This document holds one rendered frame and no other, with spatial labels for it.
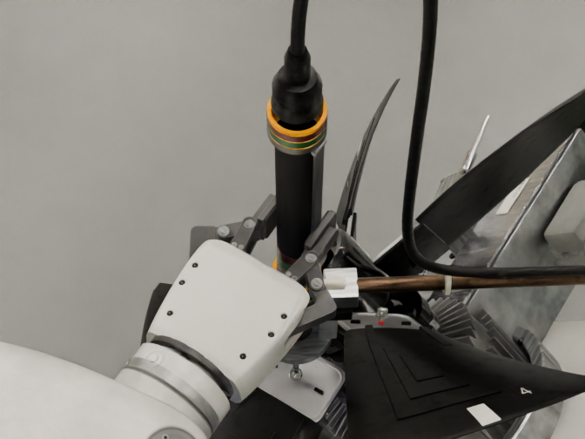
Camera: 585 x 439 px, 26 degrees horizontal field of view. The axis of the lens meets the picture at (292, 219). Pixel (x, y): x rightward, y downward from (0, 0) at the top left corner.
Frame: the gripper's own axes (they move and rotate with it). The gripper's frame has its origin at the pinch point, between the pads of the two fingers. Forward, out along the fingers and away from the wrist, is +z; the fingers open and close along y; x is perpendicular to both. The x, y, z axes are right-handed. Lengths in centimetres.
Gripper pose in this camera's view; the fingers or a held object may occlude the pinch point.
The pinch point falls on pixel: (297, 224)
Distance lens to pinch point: 103.4
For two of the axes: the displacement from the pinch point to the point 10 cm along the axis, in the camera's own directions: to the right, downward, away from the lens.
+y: 8.4, 4.6, -2.7
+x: 0.0, -5.1, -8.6
